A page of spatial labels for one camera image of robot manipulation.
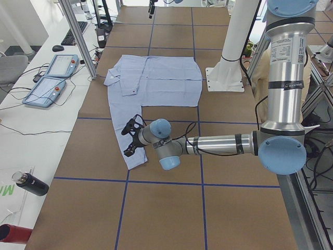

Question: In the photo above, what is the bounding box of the grey aluminium frame post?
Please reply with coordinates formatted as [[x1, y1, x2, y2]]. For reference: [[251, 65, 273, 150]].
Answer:
[[59, 0, 97, 80]]

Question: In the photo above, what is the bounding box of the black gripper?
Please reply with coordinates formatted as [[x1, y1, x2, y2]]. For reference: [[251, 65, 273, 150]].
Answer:
[[121, 117, 145, 157], [148, 0, 156, 19]]

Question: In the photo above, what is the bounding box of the red cylinder bottle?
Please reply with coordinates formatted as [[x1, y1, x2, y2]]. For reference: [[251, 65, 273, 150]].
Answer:
[[1, 224, 33, 244]]

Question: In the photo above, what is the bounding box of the black power adapter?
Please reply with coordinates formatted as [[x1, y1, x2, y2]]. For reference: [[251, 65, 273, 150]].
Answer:
[[95, 28, 107, 48]]

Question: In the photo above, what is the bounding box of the black drink bottle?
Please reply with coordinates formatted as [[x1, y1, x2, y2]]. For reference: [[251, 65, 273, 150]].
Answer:
[[12, 171, 49, 196]]

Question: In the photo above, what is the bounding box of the lower blue teach pendant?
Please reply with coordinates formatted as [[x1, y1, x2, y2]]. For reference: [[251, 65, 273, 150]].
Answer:
[[22, 77, 66, 108]]

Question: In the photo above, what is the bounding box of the black keyboard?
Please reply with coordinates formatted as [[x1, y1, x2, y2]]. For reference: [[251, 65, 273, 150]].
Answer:
[[61, 21, 88, 46]]

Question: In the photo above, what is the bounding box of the blue striped button shirt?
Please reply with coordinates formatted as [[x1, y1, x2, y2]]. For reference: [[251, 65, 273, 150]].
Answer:
[[104, 55, 202, 170]]

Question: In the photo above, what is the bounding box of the blue teach pendant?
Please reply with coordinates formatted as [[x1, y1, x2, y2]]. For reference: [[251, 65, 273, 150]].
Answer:
[[45, 54, 80, 78], [22, 77, 66, 108]]

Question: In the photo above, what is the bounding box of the upper blue teach pendant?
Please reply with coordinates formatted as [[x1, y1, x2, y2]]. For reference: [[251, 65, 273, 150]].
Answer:
[[45, 54, 80, 78]]

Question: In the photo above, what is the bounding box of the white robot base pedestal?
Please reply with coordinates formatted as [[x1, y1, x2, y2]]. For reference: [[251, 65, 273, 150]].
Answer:
[[206, 0, 261, 92]]

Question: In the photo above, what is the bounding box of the black computer mouse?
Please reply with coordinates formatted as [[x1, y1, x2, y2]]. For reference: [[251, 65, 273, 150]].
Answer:
[[52, 45, 64, 52]]

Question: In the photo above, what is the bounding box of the person in beige shirt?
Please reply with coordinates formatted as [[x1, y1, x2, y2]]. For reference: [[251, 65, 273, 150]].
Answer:
[[251, 45, 311, 106]]

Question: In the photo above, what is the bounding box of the black monitor stand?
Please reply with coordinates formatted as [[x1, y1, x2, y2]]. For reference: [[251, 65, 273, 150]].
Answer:
[[92, 0, 113, 33]]

